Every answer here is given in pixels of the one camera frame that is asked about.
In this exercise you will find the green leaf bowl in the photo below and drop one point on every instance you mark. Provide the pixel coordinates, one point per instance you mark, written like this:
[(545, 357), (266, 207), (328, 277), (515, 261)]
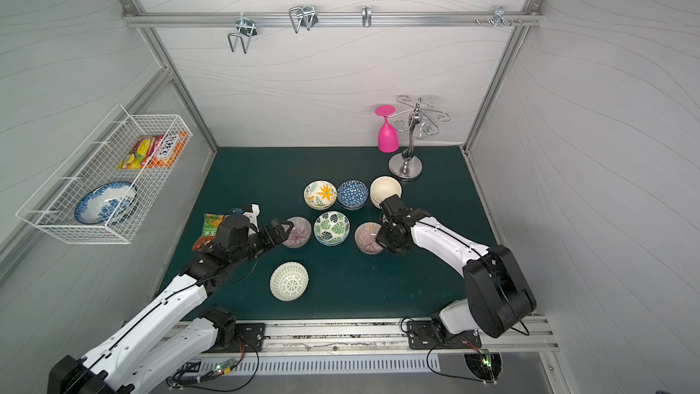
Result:
[(331, 228)]

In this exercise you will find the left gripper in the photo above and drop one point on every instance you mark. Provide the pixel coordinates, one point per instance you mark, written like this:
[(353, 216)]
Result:
[(272, 235)]

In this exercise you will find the blue white porcelain bowl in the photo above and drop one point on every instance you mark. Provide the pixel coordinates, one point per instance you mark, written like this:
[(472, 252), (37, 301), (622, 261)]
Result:
[(112, 203)]

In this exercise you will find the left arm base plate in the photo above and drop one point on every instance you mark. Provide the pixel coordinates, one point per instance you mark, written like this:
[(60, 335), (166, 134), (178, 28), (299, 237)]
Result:
[(249, 336)]

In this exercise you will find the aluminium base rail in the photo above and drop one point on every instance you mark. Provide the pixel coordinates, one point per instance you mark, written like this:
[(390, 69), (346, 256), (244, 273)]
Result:
[(384, 336)]

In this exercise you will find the green snack bag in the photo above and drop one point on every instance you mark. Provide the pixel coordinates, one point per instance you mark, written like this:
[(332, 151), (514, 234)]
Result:
[(209, 229)]

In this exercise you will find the blue triangle bowl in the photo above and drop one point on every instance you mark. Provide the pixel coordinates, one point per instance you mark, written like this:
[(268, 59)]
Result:
[(352, 194)]

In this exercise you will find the purple striped bowl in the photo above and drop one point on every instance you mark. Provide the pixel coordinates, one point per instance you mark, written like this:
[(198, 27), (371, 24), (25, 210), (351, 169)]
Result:
[(301, 233)]

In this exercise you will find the yellow flower bowl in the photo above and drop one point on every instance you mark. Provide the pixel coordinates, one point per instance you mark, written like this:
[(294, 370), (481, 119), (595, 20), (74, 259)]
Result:
[(320, 195)]

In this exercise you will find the pink plastic goblet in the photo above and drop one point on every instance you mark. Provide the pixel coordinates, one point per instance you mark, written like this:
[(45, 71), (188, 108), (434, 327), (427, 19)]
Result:
[(387, 138)]

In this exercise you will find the cream bowl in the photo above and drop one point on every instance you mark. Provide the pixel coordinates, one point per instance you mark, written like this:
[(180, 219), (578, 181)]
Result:
[(382, 188)]

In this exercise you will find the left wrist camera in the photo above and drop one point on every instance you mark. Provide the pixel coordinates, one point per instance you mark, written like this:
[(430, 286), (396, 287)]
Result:
[(251, 211)]

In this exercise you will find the small metal hook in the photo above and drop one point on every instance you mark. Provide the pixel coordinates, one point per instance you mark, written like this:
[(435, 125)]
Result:
[(366, 14)]

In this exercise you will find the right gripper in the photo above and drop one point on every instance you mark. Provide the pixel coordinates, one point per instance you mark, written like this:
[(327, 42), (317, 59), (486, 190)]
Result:
[(394, 224)]

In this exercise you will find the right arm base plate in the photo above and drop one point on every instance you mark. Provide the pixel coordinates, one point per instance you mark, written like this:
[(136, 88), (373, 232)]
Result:
[(428, 334)]

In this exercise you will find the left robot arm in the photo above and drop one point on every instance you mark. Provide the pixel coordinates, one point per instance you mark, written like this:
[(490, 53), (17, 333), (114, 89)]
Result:
[(135, 359)]

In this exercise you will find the metal hook right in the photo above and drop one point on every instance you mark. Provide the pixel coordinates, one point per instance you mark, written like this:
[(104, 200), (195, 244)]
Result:
[(499, 19)]

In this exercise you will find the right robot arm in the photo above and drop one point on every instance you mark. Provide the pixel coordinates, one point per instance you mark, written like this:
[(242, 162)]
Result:
[(498, 294)]

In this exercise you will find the colourful snack packet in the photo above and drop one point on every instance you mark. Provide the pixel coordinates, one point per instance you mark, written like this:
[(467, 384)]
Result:
[(156, 151)]

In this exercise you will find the pink striped bowl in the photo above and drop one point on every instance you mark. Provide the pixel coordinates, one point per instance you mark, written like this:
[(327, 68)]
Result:
[(366, 238)]

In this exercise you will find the chrome glass holder stand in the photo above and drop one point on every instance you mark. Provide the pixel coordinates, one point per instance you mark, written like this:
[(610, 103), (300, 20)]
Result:
[(419, 119)]

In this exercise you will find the green lattice bowl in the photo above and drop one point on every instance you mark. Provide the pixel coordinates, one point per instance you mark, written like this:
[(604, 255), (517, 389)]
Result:
[(289, 281)]

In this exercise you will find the aluminium cross rail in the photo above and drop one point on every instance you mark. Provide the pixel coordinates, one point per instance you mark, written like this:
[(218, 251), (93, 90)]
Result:
[(530, 17)]

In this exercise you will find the double metal hook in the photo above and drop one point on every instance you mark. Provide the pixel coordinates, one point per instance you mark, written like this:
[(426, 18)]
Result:
[(242, 36)]

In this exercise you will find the metal hook centre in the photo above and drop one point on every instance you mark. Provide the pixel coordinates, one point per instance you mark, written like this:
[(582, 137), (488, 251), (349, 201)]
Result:
[(304, 16)]

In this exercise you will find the white wire basket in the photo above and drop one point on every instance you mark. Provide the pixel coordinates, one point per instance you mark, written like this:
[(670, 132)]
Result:
[(50, 209)]

